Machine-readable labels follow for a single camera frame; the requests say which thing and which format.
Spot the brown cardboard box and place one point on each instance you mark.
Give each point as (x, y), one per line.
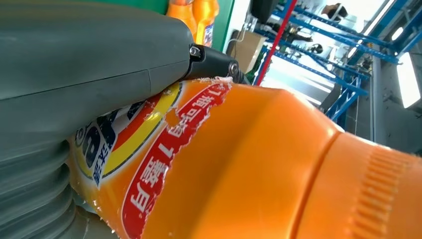
(247, 49)

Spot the red pole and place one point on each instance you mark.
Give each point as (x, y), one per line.
(277, 39)

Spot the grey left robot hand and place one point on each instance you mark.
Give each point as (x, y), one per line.
(82, 59)

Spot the black soft equipment bag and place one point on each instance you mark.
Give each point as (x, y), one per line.
(263, 10)

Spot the blue metal shelving rack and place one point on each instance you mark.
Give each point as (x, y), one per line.
(349, 95)

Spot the orange detergent bottle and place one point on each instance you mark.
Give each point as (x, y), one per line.
(206, 19)
(250, 165)
(181, 16)

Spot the green plastic crate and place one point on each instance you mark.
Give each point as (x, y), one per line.
(254, 71)

